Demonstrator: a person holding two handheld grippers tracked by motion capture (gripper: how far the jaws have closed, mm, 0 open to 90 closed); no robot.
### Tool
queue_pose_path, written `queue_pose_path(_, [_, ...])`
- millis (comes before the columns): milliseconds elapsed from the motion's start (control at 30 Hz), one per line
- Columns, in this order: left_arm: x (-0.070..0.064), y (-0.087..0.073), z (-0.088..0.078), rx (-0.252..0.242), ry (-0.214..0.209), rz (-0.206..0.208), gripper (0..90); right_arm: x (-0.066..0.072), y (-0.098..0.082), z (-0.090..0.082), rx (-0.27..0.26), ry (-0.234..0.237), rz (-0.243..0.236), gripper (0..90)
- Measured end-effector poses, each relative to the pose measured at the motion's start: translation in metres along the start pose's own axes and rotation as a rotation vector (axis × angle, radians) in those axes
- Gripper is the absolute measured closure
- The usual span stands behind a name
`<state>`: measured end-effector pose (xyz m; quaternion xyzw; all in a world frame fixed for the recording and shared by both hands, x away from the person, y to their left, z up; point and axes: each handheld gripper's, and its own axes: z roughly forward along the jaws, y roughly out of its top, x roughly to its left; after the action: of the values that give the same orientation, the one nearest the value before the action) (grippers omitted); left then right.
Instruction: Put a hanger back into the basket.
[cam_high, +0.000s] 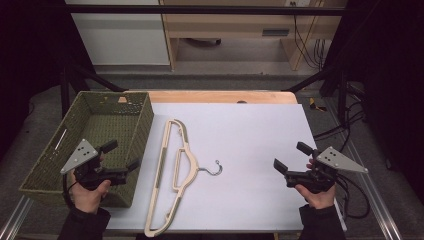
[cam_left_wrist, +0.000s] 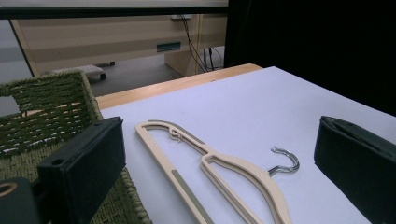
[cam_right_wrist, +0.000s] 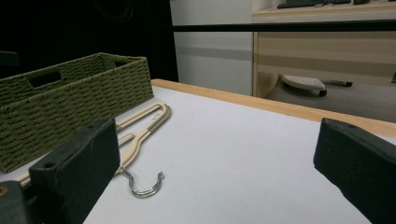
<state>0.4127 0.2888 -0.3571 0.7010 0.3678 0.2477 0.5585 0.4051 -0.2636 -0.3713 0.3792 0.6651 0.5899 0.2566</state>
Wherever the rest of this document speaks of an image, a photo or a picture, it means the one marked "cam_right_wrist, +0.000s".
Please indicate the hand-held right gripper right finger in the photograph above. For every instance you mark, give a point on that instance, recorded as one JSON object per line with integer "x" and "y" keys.
{"x": 358, "y": 161}

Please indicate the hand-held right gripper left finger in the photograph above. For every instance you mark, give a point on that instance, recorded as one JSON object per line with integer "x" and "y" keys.
{"x": 77, "y": 168}

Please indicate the beige plastic clothes hanger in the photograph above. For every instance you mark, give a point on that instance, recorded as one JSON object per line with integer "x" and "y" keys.
{"x": 137, "y": 142}

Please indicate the green woven basket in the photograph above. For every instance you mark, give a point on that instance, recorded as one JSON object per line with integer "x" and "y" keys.
{"x": 71, "y": 102}

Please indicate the white wheeled footrest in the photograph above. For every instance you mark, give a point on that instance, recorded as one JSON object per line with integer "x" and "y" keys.
{"x": 303, "y": 82}

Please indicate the light wooden desk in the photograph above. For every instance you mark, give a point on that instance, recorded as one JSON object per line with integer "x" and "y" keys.
{"x": 327, "y": 53}

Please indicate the black keyboard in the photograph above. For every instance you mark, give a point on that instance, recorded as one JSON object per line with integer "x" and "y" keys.
{"x": 311, "y": 3}

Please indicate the white cabinet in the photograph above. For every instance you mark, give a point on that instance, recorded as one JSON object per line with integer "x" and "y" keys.
{"x": 214, "y": 62}

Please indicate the black horizontal rail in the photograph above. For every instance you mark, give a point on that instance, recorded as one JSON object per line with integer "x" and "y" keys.
{"x": 280, "y": 26}

